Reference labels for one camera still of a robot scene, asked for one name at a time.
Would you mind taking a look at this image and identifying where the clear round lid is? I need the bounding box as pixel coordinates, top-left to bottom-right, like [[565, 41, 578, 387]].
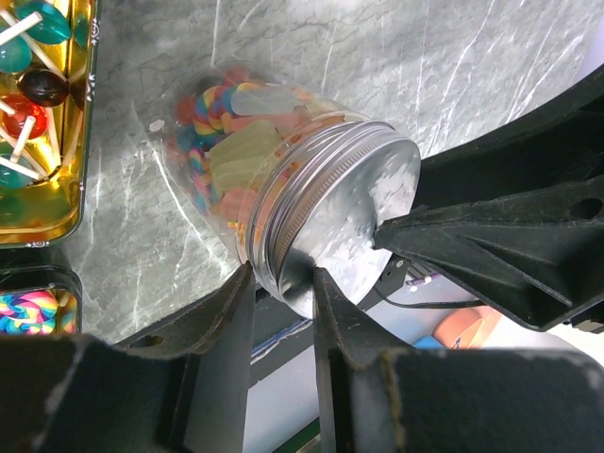
[[242, 121, 421, 318]]

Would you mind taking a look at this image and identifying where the tin of round lollipops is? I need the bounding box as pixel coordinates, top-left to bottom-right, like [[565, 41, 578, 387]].
[[1, 1, 101, 248]]

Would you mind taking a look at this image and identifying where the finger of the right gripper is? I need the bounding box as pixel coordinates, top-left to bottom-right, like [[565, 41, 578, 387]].
[[413, 68, 603, 210], [375, 176, 603, 333]]

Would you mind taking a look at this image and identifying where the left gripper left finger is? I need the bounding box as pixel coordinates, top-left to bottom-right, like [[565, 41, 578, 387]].
[[1, 264, 255, 452]]

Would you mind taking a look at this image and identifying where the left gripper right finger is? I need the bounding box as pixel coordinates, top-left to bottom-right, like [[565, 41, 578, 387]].
[[312, 268, 603, 452]]

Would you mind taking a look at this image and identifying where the clear plastic cup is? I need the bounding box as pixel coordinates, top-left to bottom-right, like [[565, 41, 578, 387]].
[[161, 60, 367, 285]]

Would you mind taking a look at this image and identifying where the tin of swirl lollipops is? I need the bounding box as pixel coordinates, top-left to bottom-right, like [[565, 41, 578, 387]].
[[1, 265, 82, 336]]

